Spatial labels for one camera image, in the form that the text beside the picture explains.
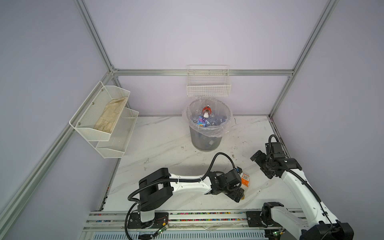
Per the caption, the orange label juice bottle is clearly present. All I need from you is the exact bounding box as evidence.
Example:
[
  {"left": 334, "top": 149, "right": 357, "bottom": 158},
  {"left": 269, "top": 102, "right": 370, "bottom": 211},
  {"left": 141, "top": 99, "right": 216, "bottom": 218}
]
[{"left": 241, "top": 173, "right": 250, "bottom": 188}]

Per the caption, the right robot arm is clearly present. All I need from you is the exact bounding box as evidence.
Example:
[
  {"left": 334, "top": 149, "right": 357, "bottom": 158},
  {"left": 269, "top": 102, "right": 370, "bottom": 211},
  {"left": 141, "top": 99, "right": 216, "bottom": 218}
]
[{"left": 250, "top": 142, "right": 354, "bottom": 240}]

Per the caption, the right black corrugated cable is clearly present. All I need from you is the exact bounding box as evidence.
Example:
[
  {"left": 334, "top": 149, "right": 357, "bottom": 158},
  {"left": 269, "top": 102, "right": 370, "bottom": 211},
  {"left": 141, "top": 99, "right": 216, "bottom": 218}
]
[{"left": 266, "top": 134, "right": 335, "bottom": 240}]

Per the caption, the left black corrugated cable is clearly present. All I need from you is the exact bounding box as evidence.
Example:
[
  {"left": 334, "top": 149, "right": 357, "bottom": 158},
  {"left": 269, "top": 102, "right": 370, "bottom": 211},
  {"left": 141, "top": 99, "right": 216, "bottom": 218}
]
[{"left": 124, "top": 152, "right": 238, "bottom": 240}]

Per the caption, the white wire wall basket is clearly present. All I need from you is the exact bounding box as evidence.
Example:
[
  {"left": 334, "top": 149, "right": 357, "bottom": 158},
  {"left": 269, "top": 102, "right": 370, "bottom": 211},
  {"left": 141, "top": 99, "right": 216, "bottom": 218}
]
[{"left": 187, "top": 65, "right": 232, "bottom": 97}]

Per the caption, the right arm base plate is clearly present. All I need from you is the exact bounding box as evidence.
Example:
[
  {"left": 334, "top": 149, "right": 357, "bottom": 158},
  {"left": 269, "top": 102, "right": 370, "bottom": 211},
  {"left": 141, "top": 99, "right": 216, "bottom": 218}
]
[{"left": 246, "top": 210, "right": 282, "bottom": 228}]

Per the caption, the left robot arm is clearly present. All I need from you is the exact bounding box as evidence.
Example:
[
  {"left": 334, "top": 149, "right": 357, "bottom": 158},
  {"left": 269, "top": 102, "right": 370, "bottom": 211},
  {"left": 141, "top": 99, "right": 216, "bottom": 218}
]
[{"left": 137, "top": 168, "right": 245, "bottom": 224}]

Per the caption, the clear bottle white cap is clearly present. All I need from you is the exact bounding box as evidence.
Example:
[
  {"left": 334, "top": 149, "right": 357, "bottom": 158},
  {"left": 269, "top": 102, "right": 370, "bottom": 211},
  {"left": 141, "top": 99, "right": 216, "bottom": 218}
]
[{"left": 214, "top": 116, "right": 227, "bottom": 126}]

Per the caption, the clear plastic bin liner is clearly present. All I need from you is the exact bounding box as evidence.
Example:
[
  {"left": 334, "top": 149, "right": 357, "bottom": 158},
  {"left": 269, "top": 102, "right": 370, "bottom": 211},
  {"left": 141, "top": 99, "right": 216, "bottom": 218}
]
[{"left": 182, "top": 97, "right": 234, "bottom": 138}]

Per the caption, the red cap round bottle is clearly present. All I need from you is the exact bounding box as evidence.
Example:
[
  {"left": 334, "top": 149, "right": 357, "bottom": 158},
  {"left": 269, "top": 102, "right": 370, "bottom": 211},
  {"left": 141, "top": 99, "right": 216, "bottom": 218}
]
[{"left": 202, "top": 105, "right": 212, "bottom": 118}]

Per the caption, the grey mesh waste bin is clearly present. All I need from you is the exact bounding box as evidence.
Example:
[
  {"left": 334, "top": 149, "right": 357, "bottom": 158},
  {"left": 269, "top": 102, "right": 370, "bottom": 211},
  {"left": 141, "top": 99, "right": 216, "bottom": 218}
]
[{"left": 186, "top": 97, "right": 232, "bottom": 152}]

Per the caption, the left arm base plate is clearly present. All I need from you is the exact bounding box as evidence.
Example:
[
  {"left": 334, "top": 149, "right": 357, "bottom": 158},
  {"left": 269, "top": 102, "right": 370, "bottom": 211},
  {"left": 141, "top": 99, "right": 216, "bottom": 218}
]
[{"left": 127, "top": 212, "right": 169, "bottom": 230}]

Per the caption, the beige cloth in shelf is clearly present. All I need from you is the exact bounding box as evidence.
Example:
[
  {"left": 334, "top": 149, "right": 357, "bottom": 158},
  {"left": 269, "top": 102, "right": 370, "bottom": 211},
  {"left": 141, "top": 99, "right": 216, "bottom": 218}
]
[{"left": 94, "top": 97, "right": 128, "bottom": 134}]

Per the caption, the black corrugated cable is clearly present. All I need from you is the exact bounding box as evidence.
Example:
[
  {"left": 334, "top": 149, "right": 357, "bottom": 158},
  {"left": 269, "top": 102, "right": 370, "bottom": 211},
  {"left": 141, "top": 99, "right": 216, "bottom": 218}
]
[
  {"left": 266, "top": 134, "right": 335, "bottom": 240},
  {"left": 124, "top": 152, "right": 238, "bottom": 240}
]

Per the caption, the crushed bottle blue label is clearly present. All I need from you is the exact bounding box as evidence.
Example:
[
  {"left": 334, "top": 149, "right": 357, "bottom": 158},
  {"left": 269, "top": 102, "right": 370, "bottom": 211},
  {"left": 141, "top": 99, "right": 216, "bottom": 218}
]
[{"left": 193, "top": 116, "right": 215, "bottom": 128}]

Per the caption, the white mesh lower shelf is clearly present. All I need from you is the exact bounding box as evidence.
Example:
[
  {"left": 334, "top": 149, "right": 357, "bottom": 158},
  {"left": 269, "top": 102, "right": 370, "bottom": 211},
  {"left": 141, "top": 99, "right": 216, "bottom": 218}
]
[{"left": 96, "top": 108, "right": 139, "bottom": 159}]

